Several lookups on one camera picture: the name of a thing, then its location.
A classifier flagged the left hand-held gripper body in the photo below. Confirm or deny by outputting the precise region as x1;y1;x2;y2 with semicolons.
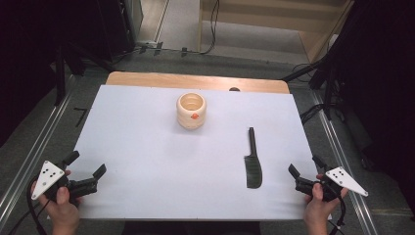
30;160;99;202

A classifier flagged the person's dark clothing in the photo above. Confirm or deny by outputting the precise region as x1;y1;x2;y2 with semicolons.
120;220;262;235

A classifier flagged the person's right hand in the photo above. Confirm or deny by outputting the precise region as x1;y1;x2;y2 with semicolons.
302;173;349;229

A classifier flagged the black metal stand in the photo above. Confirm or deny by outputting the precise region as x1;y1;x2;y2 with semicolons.
281;48;346;121
52;40;115;107

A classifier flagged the black floor cable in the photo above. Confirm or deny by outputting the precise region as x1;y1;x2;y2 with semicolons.
299;103;326;126

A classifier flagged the white paper mat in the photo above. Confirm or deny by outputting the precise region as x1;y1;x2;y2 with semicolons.
47;84;333;221

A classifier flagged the wooden table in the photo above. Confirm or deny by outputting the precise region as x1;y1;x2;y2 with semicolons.
105;70;291;95

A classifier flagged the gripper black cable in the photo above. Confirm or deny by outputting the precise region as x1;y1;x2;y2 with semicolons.
8;175;51;235
327;192;347;235

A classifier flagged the metal floor rail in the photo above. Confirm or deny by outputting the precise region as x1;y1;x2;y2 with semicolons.
0;75;78;228
310;90;380;235

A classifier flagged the dark cabinet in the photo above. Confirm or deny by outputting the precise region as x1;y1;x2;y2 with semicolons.
96;0;145;62

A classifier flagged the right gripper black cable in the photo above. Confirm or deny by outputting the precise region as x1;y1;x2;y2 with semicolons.
327;192;347;235

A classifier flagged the black knife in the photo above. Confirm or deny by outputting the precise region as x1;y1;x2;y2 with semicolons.
244;126;263;190

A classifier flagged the cream ribbed cup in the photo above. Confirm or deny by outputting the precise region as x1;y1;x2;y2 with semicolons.
175;92;208;131

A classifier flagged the wooden shelf unit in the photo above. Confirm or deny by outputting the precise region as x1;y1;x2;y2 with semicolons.
197;0;355;64

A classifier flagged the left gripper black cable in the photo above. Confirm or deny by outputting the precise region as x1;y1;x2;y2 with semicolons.
8;175;51;235

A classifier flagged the person's left hand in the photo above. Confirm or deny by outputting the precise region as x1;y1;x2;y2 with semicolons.
48;169;83;227

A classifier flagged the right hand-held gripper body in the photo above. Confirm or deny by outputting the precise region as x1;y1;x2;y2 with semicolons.
295;166;369;203

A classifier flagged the hanging black cable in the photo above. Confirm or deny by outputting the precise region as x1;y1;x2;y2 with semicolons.
199;0;220;56

